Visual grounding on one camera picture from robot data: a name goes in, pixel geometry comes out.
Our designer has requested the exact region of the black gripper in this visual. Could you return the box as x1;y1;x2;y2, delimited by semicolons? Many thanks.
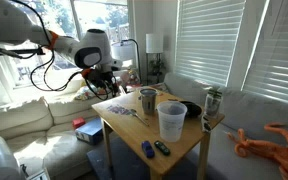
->
82;68;118;94

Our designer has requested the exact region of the silver metal cup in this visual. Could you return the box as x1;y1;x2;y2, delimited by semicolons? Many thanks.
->
140;89;157;115

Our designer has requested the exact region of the clear plastic cup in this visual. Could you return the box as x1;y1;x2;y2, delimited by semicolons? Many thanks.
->
157;101;187;142

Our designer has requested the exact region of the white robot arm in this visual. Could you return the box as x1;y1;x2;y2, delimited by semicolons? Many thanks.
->
0;0;118;93

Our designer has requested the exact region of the floral cushion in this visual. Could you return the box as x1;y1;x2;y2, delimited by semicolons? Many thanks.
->
74;86;98;101

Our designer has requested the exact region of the silver spoon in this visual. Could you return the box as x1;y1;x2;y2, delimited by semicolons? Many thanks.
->
130;109;149;126

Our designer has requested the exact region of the red box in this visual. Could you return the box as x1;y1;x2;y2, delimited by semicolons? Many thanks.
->
72;117;86;129

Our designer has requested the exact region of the blue box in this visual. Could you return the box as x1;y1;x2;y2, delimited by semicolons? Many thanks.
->
75;117;103;145

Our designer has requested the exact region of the blue toy car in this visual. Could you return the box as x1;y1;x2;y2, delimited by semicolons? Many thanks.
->
141;141;155;158

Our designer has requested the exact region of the cream sofa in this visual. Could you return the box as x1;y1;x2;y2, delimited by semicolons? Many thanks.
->
0;78;118;180

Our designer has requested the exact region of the wooden side table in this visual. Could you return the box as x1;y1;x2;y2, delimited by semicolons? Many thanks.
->
92;91;211;180

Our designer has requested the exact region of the green toy car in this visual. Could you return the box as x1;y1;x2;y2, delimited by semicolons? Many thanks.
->
154;141;170;156

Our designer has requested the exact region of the dark floor rug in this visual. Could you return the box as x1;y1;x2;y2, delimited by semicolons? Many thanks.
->
87;138;197;180

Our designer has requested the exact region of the black bowl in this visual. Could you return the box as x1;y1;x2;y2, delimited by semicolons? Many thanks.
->
182;101;202;118

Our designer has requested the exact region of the clear jar with plant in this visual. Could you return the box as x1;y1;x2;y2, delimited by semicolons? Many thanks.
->
205;89;222;118

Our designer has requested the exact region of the gray sofa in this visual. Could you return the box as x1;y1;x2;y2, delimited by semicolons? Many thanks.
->
163;72;288;180

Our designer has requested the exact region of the orange plush squid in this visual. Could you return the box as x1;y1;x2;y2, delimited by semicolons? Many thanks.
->
227;122;288;180

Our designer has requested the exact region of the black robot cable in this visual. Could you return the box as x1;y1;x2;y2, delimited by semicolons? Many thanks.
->
0;0;118;102

